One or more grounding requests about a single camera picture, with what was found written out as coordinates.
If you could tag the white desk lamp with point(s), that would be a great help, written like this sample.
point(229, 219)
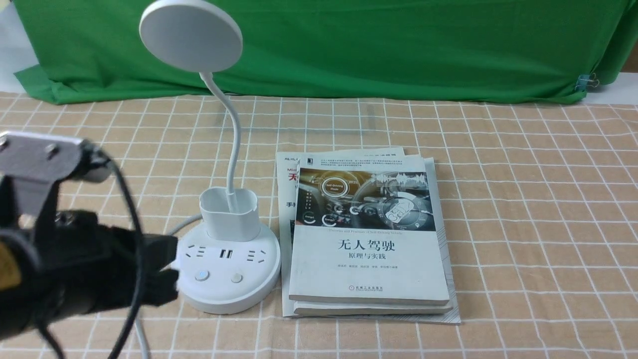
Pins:
point(230, 261)

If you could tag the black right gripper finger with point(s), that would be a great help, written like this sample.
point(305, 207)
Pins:
point(160, 287)
point(160, 251)

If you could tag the binder clip on backdrop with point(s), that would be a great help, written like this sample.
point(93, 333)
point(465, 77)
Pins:
point(586, 82)

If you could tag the tan checkered tablecloth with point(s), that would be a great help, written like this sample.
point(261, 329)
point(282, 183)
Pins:
point(539, 201)

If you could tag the middle white book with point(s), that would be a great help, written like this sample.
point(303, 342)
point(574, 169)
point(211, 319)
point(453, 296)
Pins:
point(349, 309)

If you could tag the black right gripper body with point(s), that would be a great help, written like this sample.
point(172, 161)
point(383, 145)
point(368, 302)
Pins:
point(70, 268)

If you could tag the top white self-driving book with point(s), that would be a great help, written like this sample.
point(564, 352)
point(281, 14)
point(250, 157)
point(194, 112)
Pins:
point(367, 235)

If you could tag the green backdrop cloth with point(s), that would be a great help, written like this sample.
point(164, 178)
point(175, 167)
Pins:
point(500, 51)

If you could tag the bottom grey paperback book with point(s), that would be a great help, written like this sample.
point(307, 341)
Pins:
point(448, 279)

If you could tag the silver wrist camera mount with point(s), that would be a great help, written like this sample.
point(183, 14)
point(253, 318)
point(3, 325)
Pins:
point(33, 166)

